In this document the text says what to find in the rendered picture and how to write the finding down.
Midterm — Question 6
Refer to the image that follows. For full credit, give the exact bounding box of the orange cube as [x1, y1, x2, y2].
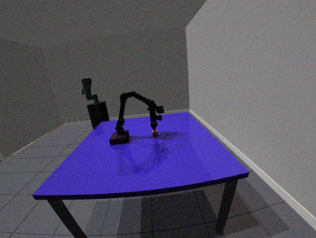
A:
[152, 130, 158, 138]

